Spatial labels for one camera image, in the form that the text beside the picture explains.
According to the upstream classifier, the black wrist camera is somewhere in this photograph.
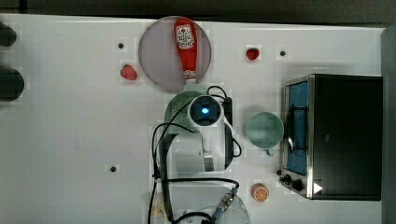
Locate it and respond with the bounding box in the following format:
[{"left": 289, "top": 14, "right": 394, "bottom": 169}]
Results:
[{"left": 222, "top": 97, "right": 233, "bottom": 124}]

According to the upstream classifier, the orange slice toy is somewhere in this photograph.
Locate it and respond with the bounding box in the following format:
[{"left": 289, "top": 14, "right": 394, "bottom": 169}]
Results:
[{"left": 251, "top": 183, "right": 269, "bottom": 203}]

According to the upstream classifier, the dark red toy strawberry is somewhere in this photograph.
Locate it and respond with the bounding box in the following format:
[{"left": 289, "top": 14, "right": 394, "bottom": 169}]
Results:
[{"left": 246, "top": 48, "right": 260, "bottom": 61}]

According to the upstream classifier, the green mug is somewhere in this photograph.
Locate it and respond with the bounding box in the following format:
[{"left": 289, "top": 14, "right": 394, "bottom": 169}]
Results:
[{"left": 245, "top": 112, "right": 284, "bottom": 157}]

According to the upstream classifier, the light red toy strawberry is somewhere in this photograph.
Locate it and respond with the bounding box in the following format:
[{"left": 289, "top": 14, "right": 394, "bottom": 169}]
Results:
[{"left": 120, "top": 64, "right": 137, "bottom": 81}]

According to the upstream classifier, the red ketchup bottle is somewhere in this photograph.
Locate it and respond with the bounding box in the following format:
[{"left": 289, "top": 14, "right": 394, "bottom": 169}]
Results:
[{"left": 173, "top": 18, "right": 197, "bottom": 83}]

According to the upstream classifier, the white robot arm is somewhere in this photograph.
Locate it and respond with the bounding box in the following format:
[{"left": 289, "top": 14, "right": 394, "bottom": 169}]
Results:
[{"left": 154, "top": 91, "right": 250, "bottom": 224}]

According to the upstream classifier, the grey round plate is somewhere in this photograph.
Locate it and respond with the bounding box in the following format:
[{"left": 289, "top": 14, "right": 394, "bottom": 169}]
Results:
[{"left": 138, "top": 16, "right": 211, "bottom": 91}]

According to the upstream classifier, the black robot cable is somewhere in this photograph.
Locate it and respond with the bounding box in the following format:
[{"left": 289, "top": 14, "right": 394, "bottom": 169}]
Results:
[{"left": 147, "top": 85, "right": 243, "bottom": 224}]

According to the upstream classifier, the black toaster oven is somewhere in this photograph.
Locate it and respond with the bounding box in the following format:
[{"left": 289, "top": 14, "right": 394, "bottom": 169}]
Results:
[{"left": 277, "top": 74, "right": 383, "bottom": 201}]

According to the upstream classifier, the toy banana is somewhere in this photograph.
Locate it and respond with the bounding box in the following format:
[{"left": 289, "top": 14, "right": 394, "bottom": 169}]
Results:
[{"left": 145, "top": 192, "right": 165, "bottom": 216}]

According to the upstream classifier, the green strainer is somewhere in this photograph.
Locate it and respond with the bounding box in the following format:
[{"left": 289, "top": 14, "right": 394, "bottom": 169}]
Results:
[{"left": 164, "top": 83, "right": 206, "bottom": 134}]

